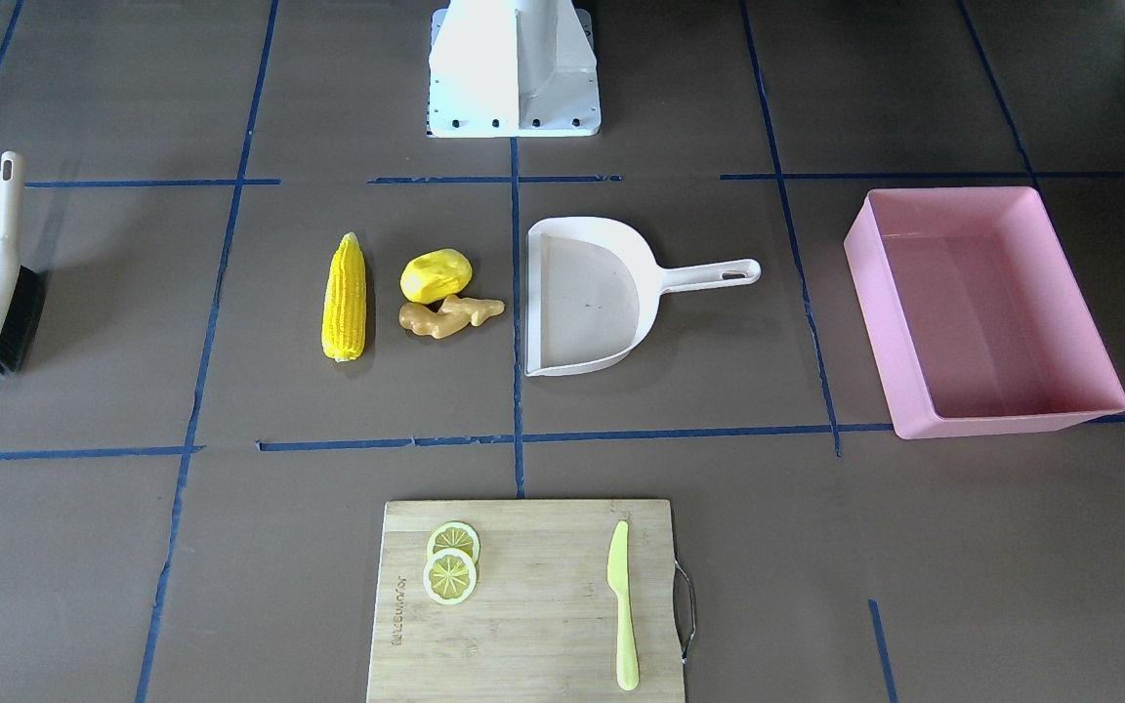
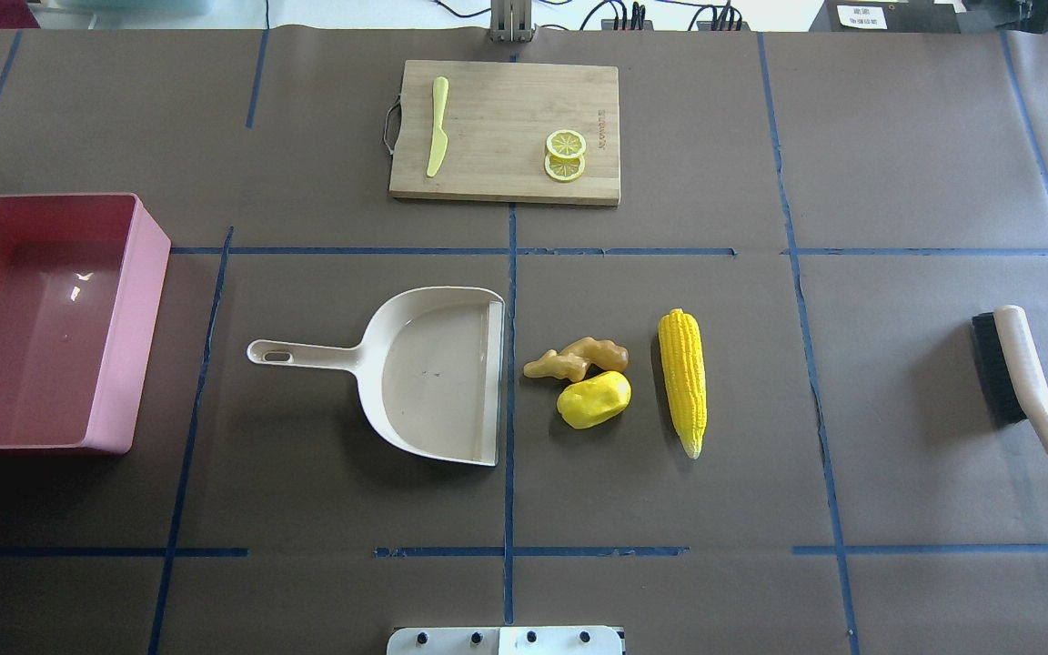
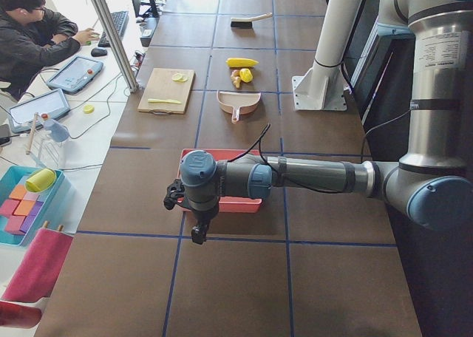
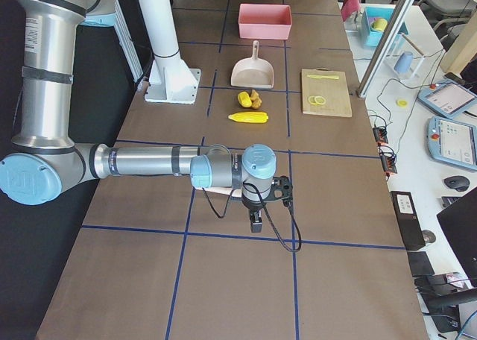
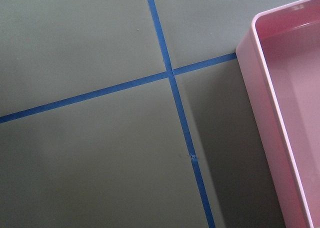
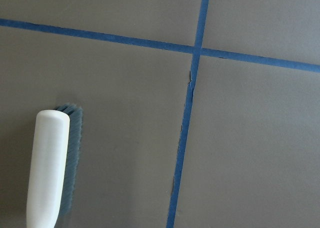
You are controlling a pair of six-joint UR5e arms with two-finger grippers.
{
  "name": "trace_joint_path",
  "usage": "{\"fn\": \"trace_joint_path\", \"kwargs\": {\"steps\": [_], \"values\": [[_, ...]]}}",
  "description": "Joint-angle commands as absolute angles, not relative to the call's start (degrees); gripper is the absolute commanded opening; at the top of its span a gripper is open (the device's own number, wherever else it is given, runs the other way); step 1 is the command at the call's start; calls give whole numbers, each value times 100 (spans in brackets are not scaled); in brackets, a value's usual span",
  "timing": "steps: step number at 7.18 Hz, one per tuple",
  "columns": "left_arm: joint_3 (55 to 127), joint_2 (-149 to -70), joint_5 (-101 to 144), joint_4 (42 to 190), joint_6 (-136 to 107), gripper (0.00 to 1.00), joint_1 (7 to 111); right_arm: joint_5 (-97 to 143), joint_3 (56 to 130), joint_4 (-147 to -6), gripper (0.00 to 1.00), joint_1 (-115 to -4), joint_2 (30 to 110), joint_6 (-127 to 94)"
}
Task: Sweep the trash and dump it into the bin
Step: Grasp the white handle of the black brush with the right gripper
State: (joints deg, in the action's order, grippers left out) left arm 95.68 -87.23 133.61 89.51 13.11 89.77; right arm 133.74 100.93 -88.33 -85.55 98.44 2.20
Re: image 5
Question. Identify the pink plastic bin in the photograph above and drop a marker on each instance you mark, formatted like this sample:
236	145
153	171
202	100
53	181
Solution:
279	59

